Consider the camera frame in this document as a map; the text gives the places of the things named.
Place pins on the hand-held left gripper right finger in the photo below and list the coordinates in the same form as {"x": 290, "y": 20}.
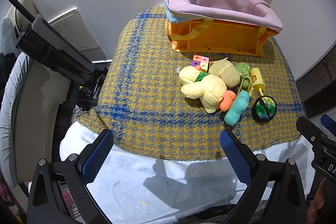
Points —
{"x": 236, "y": 155}

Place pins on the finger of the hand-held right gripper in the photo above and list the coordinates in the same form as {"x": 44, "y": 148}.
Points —
{"x": 329, "y": 121}
{"x": 311, "y": 132}

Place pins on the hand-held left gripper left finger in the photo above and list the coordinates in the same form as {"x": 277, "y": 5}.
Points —
{"x": 98, "y": 154}

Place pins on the turquoise toy case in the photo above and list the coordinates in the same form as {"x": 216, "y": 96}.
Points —
{"x": 237, "y": 107}

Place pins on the green ball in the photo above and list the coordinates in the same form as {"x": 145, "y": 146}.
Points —
{"x": 263, "y": 108}

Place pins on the yellow cylinder toy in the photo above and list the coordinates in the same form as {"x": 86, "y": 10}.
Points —
{"x": 256, "y": 79}

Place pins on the yellow plush duck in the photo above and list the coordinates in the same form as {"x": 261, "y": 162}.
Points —
{"x": 202, "y": 85}

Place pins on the orange basket with pink liner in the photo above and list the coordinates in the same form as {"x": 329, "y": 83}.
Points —
{"x": 218, "y": 3}

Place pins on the person's right hand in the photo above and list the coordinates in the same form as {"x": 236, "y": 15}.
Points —
{"x": 319, "y": 200}

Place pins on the dark wooden furniture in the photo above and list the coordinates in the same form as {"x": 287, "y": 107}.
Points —
{"x": 319, "y": 82}

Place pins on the white sheet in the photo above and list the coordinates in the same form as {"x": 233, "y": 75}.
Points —
{"x": 168, "y": 187}

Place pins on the green elephant toy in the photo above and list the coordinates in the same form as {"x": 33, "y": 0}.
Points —
{"x": 242, "y": 70}

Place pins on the yellow blue plaid blanket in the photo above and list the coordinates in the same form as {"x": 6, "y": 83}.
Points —
{"x": 147, "y": 82}

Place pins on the grey cushion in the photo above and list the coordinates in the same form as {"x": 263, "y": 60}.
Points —
{"x": 10, "y": 108}

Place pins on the multicoloured cube block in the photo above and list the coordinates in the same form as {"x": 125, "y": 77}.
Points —
{"x": 200, "y": 61}

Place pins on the white furniture frame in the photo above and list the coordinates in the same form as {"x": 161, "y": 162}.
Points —
{"x": 36, "y": 121}

